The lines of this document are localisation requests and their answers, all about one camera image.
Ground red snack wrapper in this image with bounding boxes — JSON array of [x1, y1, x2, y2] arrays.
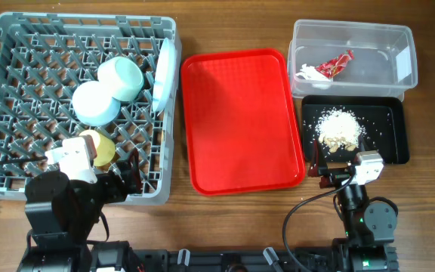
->
[[315, 50, 354, 79]]

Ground clear plastic bin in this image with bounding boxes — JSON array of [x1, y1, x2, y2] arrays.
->
[[288, 19, 418, 100]]

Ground black food waste tray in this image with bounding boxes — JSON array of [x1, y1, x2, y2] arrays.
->
[[301, 95, 410, 164]]

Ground rice and peanut leftovers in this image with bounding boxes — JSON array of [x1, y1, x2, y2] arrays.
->
[[307, 107, 366, 153]]

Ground light green bowl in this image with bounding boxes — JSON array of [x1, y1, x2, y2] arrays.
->
[[97, 57, 144, 102]]

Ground crumpled white tissue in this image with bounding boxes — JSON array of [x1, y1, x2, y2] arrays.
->
[[295, 64, 333, 90]]

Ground large light blue plate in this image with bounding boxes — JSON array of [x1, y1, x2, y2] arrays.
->
[[152, 39, 177, 113]]

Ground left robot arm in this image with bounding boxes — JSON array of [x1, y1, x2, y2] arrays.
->
[[17, 152, 145, 271]]

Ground grey dishwasher rack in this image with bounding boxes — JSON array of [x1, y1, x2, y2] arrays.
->
[[0, 12, 181, 206]]

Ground red plastic tray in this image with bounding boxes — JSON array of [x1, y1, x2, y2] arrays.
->
[[180, 48, 305, 196]]

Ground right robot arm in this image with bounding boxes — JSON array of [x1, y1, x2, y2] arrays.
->
[[308, 140, 399, 272]]

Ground small light blue saucer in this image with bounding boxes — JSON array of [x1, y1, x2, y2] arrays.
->
[[72, 81, 121, 126]]

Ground yellow plastic cup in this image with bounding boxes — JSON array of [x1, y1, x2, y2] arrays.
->
[[79, 130, 116, 167]]

